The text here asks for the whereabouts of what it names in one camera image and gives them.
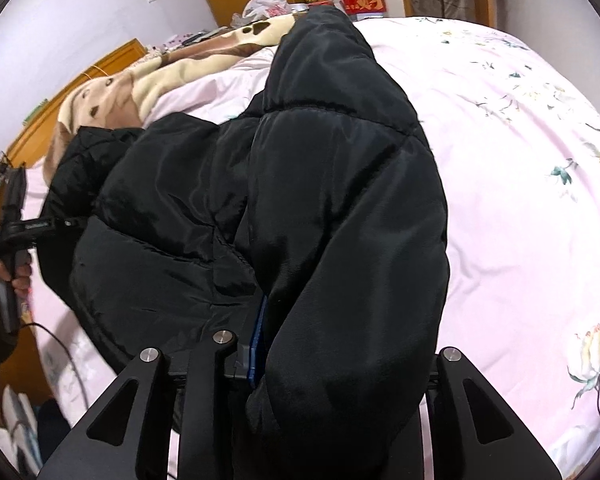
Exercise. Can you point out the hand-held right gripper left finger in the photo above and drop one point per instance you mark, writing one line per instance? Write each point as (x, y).
(256, 355)

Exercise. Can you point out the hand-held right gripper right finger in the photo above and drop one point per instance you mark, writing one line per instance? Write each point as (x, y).
(455, 385)

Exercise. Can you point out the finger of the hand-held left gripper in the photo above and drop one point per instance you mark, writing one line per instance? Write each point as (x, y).
(50, 225)

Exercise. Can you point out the black puffer jacket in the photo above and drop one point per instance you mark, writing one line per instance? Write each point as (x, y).
(330, 185)

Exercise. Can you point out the person's left hand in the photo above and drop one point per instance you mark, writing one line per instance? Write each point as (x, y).
(2, 270)

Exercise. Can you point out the wooden headboard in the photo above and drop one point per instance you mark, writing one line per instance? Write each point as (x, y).
(80, 90)

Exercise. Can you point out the pink floral bed sheet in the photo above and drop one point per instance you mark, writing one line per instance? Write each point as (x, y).
(505, 210)

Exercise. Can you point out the white printed bag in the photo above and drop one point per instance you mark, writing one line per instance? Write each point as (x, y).
(17, 425)

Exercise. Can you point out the brown cream plush blanket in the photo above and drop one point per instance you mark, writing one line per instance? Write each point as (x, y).
(190, 75)

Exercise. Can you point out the white plastic bag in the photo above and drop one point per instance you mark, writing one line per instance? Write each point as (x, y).
(267, 6)

